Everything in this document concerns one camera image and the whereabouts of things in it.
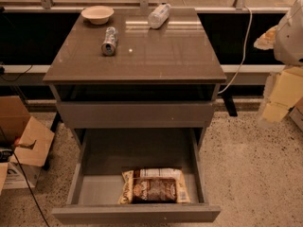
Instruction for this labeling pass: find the white hanging cable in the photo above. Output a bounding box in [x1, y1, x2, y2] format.
[217, 5, 254, 96]

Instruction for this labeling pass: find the grey drawer cabinet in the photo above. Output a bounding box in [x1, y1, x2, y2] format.
[44, 9, 226, 143]

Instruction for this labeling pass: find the silver soda can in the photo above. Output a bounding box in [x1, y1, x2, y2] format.
[101, 26, 118, 56]

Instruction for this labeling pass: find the clear plastic water bottle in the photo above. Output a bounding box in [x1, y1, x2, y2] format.
[148, 4, 170, 29]

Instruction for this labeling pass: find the brown chip bag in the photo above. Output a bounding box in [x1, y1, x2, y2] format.
[118, 168, 190, 204]

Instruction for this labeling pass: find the black floor cable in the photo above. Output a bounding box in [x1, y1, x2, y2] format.
[0, 126, 51, 227]

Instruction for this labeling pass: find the open cardboard box left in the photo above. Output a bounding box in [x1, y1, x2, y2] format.
[0, 96, 54, 192]

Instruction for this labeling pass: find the cardboard box right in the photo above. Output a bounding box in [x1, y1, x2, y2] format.
[290, 98, 303, 131]

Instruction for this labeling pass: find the closed grey top drawer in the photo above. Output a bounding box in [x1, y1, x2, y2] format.
[57, 102, 214, 129]

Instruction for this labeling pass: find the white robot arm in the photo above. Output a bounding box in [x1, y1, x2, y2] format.
[254, 0, 303, 128]

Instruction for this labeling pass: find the open grey middle drawer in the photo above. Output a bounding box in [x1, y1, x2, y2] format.
[52, 128, 221, 224]

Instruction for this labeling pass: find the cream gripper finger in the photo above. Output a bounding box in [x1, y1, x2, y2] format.
[270, 67, 303, 109]
[257, 101, 289, 126]

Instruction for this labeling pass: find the beige paper bowl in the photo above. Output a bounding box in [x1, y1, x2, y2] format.
[81, 6, 114, 25]

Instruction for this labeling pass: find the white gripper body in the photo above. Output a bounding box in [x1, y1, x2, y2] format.
[254, 26, 277, 50]

